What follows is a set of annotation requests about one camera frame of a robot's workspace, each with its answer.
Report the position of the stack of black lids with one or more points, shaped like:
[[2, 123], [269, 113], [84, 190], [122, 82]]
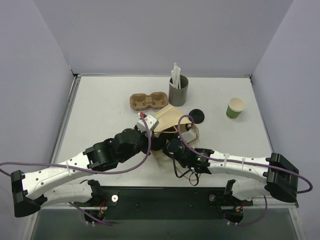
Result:
[[197, 115]]

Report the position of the brown paper takeout bag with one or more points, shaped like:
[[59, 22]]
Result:
[[167, 129]]

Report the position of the white wrapped straws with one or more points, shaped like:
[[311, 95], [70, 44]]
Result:
[[176, 76]]

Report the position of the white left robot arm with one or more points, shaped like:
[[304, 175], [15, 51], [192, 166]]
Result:
[[33, 190]]

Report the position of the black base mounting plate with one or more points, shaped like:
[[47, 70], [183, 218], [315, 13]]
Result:
[[160, 212]]

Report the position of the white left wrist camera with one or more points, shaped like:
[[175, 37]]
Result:
[[146, 122]]

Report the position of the aluminium frame rail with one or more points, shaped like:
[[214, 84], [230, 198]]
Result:
[[94, 196]]

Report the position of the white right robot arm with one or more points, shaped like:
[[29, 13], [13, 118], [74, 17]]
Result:
[[273, 175]]

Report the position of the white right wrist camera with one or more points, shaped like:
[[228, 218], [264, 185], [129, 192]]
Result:
[[189, 133]]

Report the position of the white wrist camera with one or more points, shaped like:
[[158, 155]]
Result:
[[189, 133], [146, 122]]

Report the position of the brown pulp cup carrier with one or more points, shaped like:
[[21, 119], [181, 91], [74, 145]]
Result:
[[142, 101]]

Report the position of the grey cylindrical straw holder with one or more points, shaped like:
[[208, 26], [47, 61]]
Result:
[[178, 97]]

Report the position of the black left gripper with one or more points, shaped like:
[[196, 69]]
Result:
[[157, 141]]

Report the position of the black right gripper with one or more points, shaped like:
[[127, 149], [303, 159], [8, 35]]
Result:
[[169, 144]]

